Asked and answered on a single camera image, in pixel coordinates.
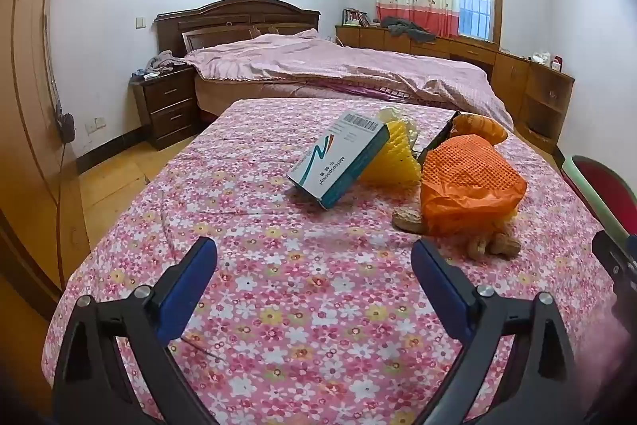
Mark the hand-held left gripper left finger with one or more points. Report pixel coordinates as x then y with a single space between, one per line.
189 288

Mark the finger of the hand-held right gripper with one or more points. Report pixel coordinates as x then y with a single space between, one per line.
617 258

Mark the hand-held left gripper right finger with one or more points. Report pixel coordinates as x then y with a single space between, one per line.
440 288

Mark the red bucket with green rim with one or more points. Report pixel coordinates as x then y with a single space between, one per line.
607 191

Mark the orange mesh plastic bag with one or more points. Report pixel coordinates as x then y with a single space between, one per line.
468 186

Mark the yellow honeycomb paper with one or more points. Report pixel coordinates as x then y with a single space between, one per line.
393 156

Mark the black box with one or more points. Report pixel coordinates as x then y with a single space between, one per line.
438 136

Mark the white and teal medicine box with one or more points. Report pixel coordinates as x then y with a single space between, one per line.
338 161

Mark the orange napkin ball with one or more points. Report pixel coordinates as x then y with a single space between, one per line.
480 129

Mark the white tissue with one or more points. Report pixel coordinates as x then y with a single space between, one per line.
395 114

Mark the peanut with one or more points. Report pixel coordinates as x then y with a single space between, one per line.
505 248
408 221
477 246
505 228

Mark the pink floral tablecloth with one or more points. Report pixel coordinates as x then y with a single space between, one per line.
278 285

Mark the wooden corner shelf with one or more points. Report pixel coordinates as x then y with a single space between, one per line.
547 106

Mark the dark wooden nightstand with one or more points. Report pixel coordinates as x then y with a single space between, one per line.
169 106

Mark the white power socket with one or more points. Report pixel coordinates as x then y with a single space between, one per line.
95 125

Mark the small red box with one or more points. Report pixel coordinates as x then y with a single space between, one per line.
557 62

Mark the long wooden desk cabinet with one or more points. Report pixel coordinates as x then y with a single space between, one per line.
507 76

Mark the white plastic bag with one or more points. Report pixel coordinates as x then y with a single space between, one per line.
541 58

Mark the wooden wardrobe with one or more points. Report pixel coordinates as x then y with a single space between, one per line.
30 131

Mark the pile of clothes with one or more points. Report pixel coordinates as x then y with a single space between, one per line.
161 62

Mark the pink checked blanket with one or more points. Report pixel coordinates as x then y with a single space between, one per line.
348 66

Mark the grey clothing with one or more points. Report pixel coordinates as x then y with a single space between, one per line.
405 29

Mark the dark wooden bed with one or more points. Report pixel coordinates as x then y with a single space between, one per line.
234 19

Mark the row of books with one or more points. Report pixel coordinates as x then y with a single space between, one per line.
356 16

